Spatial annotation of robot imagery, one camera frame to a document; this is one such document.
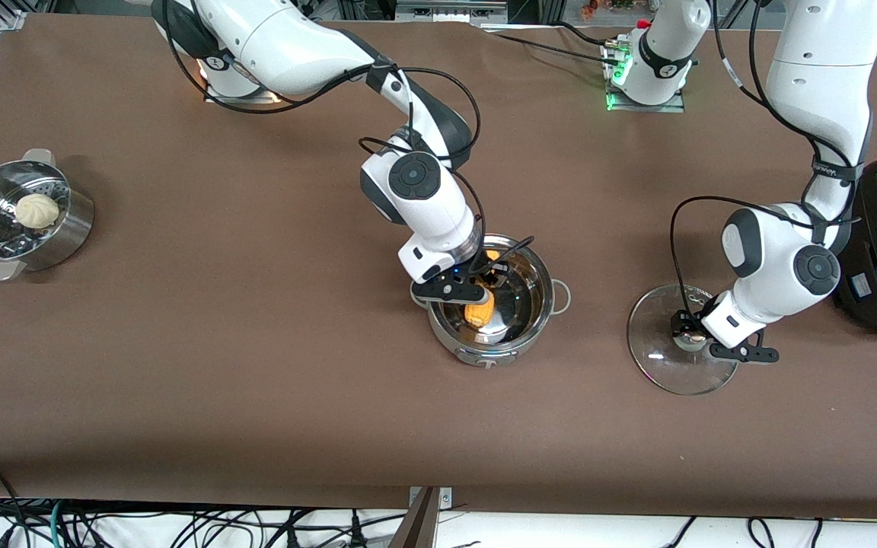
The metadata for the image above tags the yellow corn cob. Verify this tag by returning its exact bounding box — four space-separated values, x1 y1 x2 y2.
463 250 502 330

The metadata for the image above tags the glass pot lid with knob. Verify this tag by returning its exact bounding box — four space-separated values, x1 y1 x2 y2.
627 283 741 397

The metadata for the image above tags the steel steamer pot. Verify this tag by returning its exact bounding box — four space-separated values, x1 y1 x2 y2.
0 148 96 282

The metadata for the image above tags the grey metal box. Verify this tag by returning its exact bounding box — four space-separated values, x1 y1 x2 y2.
395 0 510 25

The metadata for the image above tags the white steamed bun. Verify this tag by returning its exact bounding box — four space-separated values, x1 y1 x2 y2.
14 193 61 229

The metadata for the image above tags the stainless steel pot with handles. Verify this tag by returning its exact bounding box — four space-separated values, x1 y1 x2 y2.
410 234 571 368

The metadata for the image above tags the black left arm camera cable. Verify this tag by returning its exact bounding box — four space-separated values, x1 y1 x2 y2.
670 0 867 337

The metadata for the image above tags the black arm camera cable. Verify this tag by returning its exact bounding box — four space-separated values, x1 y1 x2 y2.
161 0 537 269
670 0 867 337

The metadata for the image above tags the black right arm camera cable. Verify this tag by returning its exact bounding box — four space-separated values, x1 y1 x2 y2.
161 0 537 269

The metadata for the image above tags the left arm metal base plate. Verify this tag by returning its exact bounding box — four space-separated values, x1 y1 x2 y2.
604 42 687 114

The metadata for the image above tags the metal table edge bracket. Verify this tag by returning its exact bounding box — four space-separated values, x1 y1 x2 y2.
408 486 454 510

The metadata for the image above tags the black left arm base cable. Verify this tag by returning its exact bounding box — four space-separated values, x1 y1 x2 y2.
483 30 622 66
549 20 622 49

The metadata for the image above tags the brown camera support pole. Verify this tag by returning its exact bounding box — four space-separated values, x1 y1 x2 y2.
388 487 440 548

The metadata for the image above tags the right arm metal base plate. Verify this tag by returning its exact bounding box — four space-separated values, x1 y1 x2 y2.
203 68 285 104

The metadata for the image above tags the teal floor cable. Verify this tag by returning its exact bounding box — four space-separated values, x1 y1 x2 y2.
47 500 68 548

